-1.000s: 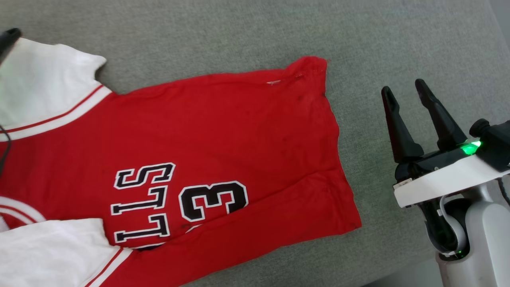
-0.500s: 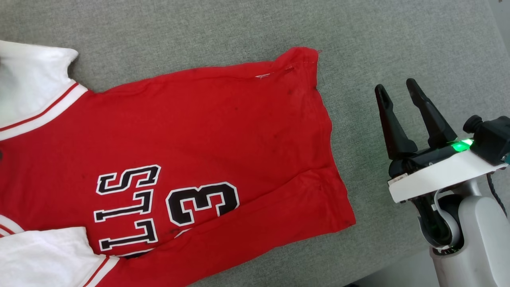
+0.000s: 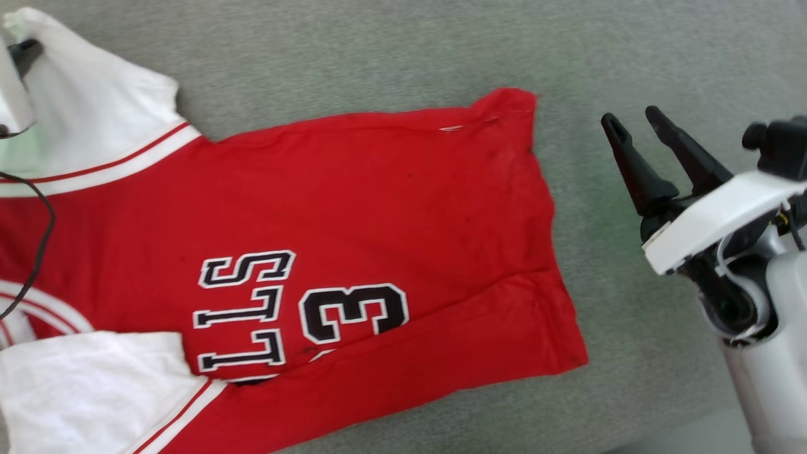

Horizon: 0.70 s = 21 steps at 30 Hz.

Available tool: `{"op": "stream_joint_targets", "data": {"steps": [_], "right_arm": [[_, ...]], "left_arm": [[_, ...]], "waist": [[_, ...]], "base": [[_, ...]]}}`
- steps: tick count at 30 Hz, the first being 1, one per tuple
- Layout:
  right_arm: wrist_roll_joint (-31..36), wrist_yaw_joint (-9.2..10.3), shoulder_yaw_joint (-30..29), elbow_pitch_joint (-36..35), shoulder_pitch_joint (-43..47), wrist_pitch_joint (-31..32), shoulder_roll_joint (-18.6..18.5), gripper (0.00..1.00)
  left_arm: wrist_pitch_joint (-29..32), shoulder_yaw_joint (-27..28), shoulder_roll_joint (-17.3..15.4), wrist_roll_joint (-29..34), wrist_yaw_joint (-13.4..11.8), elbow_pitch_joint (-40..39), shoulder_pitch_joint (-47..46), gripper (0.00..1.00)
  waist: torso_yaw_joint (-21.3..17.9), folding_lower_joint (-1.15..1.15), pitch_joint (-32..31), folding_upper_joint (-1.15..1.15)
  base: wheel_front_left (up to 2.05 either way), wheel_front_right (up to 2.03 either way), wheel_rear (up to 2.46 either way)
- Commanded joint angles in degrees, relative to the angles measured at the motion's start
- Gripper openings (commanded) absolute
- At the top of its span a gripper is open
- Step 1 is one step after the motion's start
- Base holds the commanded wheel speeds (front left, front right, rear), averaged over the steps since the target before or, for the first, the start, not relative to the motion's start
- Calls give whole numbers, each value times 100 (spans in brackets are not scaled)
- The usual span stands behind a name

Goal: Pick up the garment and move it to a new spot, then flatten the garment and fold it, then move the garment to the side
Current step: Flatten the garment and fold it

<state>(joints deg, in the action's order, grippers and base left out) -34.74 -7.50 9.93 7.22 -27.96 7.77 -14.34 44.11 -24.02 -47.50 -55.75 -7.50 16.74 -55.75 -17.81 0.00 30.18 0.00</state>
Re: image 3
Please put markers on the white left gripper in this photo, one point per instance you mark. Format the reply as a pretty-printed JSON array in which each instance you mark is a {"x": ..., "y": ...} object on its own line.
[{"x": 11, "y": 101}]

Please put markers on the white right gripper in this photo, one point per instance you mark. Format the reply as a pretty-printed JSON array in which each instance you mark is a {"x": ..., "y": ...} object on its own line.
[{"x": 712, "y": 221}]

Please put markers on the red and white sports jersey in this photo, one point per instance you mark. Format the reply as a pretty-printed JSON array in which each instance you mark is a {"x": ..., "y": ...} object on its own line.
[{"x": 378, "y": 208}]

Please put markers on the grey fabric sofa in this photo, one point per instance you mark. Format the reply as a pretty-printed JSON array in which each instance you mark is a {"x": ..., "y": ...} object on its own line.
[{"x": 378, "y": 50}]

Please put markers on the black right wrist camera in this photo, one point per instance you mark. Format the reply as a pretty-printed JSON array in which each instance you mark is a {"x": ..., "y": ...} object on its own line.
[{"x": 785, "y": 148}]

